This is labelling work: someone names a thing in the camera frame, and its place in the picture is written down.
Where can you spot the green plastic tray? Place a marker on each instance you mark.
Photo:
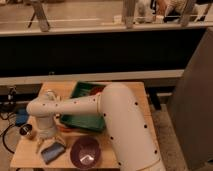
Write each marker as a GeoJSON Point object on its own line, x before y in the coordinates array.
{"type": "Point", "coordinates": [88, 122]}

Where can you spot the silver metal cup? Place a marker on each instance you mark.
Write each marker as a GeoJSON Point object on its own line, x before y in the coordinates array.
{"type": "Point", "coordinates": [27, 131]}

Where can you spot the red bowl with food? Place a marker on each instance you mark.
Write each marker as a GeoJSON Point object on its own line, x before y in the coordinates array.
{"type": "Point", "coordinates": [96, 90]}

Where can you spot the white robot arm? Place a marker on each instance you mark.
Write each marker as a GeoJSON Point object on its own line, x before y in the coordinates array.
{"type": "Point", "coordinates": [131, 138]}

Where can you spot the red orange utensil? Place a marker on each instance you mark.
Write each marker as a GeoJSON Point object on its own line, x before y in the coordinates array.
{"type": "Point", "coordinates": [65, 129]}

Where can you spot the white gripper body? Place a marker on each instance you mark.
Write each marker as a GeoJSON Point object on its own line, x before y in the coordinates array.
{"type": "Point", "coordinates": [46, 127]}

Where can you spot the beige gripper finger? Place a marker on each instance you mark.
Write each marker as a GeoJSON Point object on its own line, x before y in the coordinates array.
{"type": "Point", "coordinates": [60, 140]}
{"type": "Point", "coordinates": [40, 141]}

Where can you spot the blue sponge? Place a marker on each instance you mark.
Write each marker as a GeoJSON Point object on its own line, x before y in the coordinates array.
{"type": "Point", "coordinates": [52, 152]}

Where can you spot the purple plastic bowl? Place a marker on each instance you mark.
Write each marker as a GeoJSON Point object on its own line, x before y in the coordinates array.
{"type": "Point", "coordinates": [85, 153]}

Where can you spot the blue object beside table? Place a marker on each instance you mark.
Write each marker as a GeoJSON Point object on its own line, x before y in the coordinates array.
{"type": "Point", "coordinates": [21, 117]}

